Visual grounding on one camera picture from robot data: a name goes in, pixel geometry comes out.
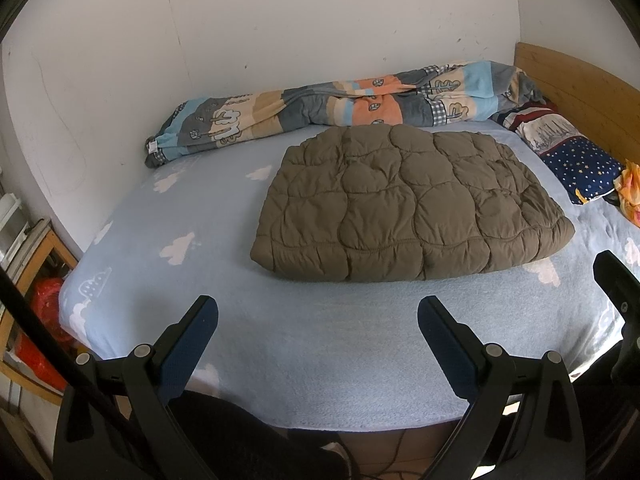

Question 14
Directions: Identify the wooden shelf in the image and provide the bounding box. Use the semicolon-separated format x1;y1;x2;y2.
0;217;81;406

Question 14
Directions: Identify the star print pillow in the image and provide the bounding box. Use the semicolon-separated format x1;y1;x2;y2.
492;102;626;206

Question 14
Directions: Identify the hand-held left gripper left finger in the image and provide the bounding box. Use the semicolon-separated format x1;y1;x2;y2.
52;295;221;480

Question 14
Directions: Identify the olive puffer jacket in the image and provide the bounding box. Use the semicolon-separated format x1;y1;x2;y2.
250;124;576;283

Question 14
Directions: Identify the red plastic bag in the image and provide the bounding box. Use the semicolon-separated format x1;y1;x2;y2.
17;277;71;391

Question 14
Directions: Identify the thin black wire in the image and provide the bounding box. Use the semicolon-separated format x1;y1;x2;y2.
350;430;436;480

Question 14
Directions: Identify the thick black cable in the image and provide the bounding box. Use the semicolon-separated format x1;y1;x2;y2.
0;265;151;480

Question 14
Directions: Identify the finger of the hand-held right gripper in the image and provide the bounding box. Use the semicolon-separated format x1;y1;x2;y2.
592;250;640;356

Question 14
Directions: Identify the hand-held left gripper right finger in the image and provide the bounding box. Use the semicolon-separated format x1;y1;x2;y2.
417;296;586;480

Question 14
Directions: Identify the patchwork patterned quilt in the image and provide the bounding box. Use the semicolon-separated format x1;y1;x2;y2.
144;60;548;168

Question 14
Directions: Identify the bed with light blue sheet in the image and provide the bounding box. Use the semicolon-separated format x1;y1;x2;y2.
59;120;640;433

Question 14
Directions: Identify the person's dark trouser leg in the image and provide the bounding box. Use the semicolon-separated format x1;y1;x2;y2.
170;392;351;480

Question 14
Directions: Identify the wooden headboard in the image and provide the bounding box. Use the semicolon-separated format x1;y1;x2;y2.
514;41;640;171

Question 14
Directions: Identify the orange cloth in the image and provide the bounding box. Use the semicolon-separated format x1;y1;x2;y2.
612;160;640;226

